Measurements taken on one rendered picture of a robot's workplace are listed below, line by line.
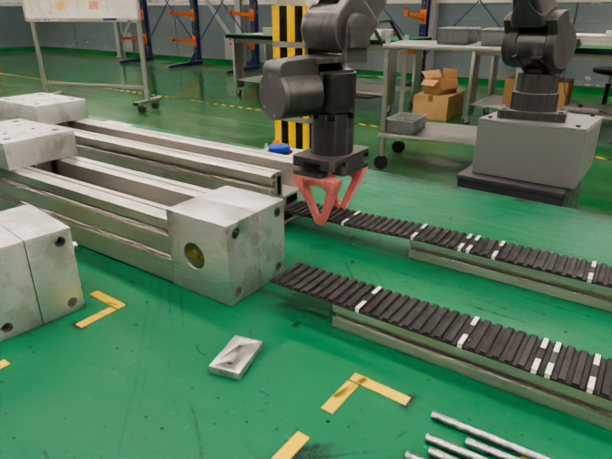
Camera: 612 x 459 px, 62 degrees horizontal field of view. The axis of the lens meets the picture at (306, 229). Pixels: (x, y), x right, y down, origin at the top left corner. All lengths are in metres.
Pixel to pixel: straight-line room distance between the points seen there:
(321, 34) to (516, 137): 0.50
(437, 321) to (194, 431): 0.23
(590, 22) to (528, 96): 7.12
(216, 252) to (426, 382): 0.25
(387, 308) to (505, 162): 0.60
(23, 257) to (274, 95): 0.32
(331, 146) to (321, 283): 0.21
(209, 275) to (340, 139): 0.25
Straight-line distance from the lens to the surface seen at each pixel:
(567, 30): 1.04
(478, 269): 0.65
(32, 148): 0.86
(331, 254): 0.67
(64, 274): 0.58
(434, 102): 5.69
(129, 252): 0.67
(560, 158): 1.02
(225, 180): 0.78
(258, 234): 0.57
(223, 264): 0.55
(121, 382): 0.49
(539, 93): 1.06
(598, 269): 0.65
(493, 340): 0.48
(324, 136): 0.67
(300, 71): 0.63
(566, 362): 0.47
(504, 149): 1.04
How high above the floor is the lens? 1.08
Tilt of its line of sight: 23 degrees down
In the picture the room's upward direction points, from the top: straight up
